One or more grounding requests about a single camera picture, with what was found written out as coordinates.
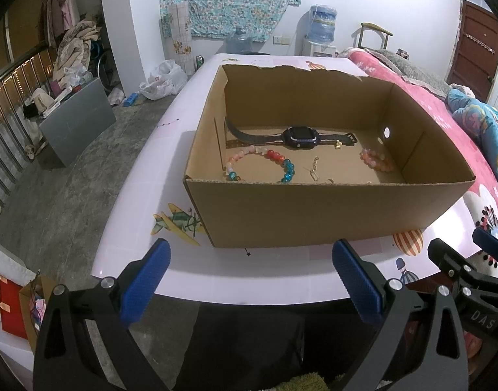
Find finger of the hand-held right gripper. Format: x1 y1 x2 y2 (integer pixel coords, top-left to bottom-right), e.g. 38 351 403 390
428 238 498 294
473 227 498 257

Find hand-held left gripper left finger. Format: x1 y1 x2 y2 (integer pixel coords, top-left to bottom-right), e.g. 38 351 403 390
33 238 172 391

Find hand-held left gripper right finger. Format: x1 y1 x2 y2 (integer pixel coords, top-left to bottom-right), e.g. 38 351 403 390
332 239 471 391

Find brown cardboard box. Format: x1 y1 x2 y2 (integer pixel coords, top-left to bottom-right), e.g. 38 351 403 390
183 63 476 249

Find orange bead bracelet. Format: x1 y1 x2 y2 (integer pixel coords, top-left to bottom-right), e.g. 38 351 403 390
360 148 396 172

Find multicolour bead bracelet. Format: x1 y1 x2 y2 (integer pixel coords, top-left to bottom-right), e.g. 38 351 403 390
223 145 295 184

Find dark blue smartwatch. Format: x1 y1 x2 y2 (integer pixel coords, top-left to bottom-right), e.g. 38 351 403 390
224 116 359 149

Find brown paper bag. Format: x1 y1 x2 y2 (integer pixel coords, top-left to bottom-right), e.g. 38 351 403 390
19 275 58 353

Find green fluffy garment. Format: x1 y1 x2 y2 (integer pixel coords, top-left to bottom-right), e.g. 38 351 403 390
273 370 329 391

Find blue floral quilt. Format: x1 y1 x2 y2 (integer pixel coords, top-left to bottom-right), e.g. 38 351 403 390
448 87 498 190

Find red bag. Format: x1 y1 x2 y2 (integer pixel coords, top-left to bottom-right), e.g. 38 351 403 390
0 279 30 340

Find pink floral blanket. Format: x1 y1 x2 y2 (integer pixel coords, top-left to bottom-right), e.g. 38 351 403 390
340 47 498 253

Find grey cabinet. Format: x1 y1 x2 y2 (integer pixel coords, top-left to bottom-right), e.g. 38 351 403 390
39 77 117 167

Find grey blanket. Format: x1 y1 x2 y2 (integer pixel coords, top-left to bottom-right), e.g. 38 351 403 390
369 48 451 98

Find brown door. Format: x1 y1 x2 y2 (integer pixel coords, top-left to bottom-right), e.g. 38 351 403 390
446 0 498 102

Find door hook rack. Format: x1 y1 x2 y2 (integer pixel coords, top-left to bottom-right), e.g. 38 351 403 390
464 35 498 55

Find white plastic bag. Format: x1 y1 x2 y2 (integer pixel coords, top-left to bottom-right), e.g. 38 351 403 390
140 59 188 101

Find metal railing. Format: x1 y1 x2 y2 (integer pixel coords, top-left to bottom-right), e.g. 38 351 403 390
0 47 58 233

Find white water dispenser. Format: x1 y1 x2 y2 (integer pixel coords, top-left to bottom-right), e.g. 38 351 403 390
301 40 339 58

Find pile of clothes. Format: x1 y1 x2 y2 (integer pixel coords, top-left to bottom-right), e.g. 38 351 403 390
53 18 103 86

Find wooden chair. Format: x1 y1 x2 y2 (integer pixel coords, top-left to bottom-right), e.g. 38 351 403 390
359 22 394 51

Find clear water bottle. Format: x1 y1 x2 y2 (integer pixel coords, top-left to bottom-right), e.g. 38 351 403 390
225 24 253 54

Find blue water dispenser bottle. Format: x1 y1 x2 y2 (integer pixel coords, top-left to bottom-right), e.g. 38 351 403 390
308 5 338 43

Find hanging pink clothes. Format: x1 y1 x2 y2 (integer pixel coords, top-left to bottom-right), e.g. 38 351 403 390
43 0 80 45

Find teal floral curtain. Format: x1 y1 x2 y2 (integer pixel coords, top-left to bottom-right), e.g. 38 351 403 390
159 0 303 43

